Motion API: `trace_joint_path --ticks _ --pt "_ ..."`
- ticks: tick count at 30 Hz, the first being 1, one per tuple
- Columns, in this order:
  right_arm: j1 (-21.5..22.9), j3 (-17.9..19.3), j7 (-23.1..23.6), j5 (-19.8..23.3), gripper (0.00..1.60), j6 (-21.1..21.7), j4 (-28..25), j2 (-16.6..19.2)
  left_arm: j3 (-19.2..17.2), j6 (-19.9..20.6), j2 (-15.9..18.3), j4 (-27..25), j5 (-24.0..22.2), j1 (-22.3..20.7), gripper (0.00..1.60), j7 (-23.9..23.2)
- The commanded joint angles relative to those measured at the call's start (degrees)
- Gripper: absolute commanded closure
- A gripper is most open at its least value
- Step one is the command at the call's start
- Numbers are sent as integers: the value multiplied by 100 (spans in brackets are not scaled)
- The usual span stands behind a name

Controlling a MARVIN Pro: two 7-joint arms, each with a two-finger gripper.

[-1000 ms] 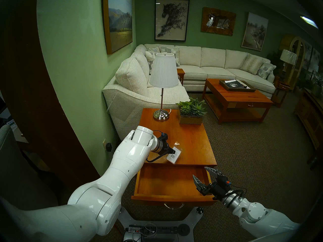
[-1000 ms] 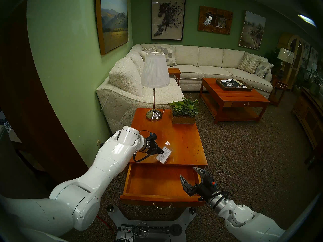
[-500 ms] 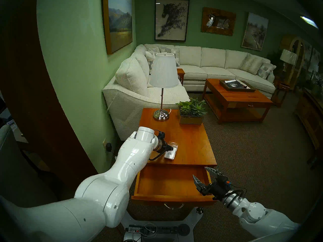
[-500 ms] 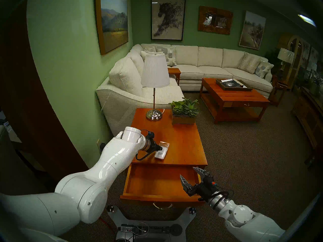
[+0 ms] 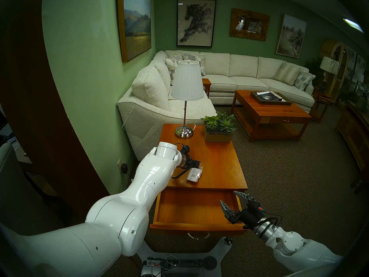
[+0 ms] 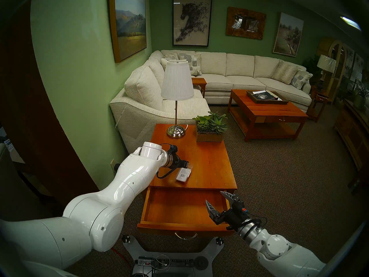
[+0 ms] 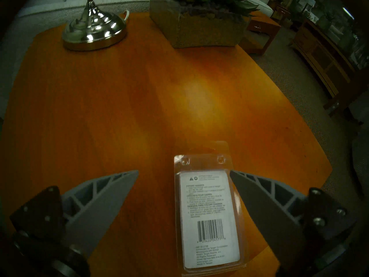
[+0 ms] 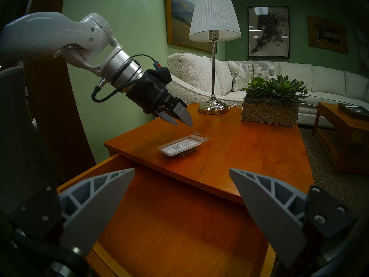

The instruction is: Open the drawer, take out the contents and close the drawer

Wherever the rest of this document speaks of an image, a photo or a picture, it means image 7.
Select succulent plants in box planter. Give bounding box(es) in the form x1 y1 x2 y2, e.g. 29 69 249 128
149 0 263 49

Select white shade chrome table lamp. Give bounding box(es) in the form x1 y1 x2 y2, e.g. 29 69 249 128
62 0 130 52

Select long wooden sideboard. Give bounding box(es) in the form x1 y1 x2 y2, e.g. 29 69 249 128
291 18 364 98

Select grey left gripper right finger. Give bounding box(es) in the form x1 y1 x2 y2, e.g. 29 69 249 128
229 170 358 272

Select wooden coffee table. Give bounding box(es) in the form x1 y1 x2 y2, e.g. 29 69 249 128
239 11 281 56

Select clear blister pack white card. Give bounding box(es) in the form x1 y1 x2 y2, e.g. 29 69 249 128
174 141 248 277

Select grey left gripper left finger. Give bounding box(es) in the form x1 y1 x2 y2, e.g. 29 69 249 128
9 170 140 257

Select orange wooden end table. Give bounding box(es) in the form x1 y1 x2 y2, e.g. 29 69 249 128
0 8 333 277

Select dark wooden end table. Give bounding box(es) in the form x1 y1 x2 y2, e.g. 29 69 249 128
271 4 291 23

